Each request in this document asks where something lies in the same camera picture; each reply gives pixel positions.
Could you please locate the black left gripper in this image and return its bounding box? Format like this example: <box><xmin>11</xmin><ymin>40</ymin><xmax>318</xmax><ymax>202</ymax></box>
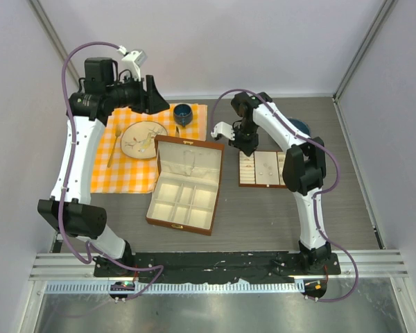
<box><xmin>107</xmin><ymin>73</ymin><xmax>170</xmax><ymax>115</ymax></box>

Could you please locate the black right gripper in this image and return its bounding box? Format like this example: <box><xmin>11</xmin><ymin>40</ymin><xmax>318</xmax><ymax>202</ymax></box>
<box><xmin>228</xmin><ymin>121</ymin><xmax>258</xmax><ymax>157</ymax></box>

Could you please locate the brown jewelry tray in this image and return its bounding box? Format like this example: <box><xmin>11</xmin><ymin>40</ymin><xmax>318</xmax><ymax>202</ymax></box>
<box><xmin>239</xmin><ymin>151</ymin><xmax>286</xmax><ymax>189</ymax></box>

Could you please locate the silver crystal necklace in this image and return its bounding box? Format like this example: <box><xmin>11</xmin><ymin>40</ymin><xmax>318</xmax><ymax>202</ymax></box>
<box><xmin>182</xmin><ymin>151</ymin><xmax>197</xmax><ymax>174</ymax></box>

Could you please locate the brown jewelry box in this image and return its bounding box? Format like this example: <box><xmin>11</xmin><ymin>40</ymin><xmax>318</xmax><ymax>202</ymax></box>
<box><xmin>146</xmin><ymin>135</ymin><xmax>225</xmax><ymax>236</ymax></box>

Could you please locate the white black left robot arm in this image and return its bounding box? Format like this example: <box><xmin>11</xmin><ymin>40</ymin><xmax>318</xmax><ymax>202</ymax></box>
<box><xmin>37</xmin><ymin>57</ymin><xmax>170</xmax><ymax>277</ymax></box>

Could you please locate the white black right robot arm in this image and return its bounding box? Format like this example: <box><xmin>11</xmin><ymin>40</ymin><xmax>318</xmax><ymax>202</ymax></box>
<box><xmin>229</xmin><ymin>90</ymin><xmax>331</xmax><ymax>274</ymax></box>

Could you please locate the small dark blue cup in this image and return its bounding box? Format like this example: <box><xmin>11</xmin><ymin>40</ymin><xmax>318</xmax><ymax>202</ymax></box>
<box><xmin>173</xmin><ymin>103</ymin><xmax>193</xmax><ymax>128</ymax></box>

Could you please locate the beige floral ceramic plate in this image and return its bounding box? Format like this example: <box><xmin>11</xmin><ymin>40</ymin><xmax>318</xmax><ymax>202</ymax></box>
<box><xmin>121</xmin><ymin>121</ymin><xmax>168</xmax><ymax>160</ymax></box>

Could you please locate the blue ceramic bowl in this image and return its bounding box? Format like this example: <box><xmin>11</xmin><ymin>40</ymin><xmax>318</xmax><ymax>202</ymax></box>
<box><xmin>288</xmin><ymin>118</ymin><xmax>311</xmax><ymax>137</ymax></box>

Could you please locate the orange white checkered cloth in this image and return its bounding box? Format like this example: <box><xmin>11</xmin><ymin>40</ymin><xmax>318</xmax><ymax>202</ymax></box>
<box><xmin>91</xmin><ymin>103</ymin><xmax>207</xmax><ymax>194</ymax></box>

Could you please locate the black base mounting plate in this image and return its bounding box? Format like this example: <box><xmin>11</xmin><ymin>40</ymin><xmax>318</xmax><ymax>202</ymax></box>
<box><xmin>93</xmin><ymin>251</ymin><xmax>341</xmax><ymax>284</ymax></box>

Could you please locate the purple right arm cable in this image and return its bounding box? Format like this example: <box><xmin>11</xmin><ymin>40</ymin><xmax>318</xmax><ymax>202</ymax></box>
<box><xmin>211</xmin><ymin>88</ymin><xmax>361</xmax><ymax>303</ymax></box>

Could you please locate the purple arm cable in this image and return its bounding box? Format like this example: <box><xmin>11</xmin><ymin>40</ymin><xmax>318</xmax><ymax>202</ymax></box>
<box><xmin>57</xmin><ymin>41</ymin><xmax>166</xmax><ymax>302</ymax></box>
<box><xmin>211</xmin><ymin>88</ymin><xmax>361</xmax><ymax>303</ymax></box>

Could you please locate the white slotted cable duct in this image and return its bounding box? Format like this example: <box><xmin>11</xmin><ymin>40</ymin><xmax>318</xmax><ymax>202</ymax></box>
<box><xmin>45</xmin><ymin>280</ymin><xmax>304</xmax><ymax>296</ymax></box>

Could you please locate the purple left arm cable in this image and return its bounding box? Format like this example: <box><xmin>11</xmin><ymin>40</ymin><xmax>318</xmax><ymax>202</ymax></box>
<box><xmin>57</xmin><ymin>41</ymin><xmax>166</xmax><ymax>302</ymax></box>

